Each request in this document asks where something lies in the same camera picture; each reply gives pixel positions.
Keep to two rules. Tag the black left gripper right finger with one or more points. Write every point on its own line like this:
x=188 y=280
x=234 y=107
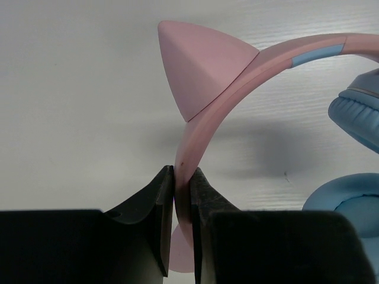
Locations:
x=205 y=202

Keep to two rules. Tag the pink blue cat-ear headphones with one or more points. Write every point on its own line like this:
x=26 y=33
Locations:
x=209 y=73

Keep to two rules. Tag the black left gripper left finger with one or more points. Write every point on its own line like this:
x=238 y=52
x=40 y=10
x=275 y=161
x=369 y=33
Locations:
x=136 y=237

